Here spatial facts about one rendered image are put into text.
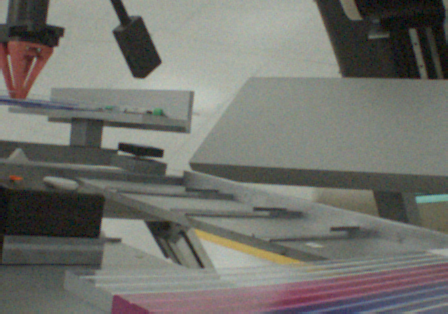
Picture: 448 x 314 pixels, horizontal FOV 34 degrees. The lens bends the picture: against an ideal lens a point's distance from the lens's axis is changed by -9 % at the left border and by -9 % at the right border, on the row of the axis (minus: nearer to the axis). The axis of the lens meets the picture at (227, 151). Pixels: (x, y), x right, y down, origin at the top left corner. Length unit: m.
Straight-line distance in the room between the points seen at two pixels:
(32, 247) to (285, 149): 0.84
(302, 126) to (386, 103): 0.15
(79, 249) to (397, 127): 0.81
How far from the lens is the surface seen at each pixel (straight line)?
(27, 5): 1.01
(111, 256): 0.53
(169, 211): 0.81
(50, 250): 0.47
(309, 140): 1.25
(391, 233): 0.86
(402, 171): 1.13
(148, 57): 0.57
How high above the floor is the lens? 1.32
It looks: 34 degrees down
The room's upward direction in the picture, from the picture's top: 24 degrees counter-clockwise
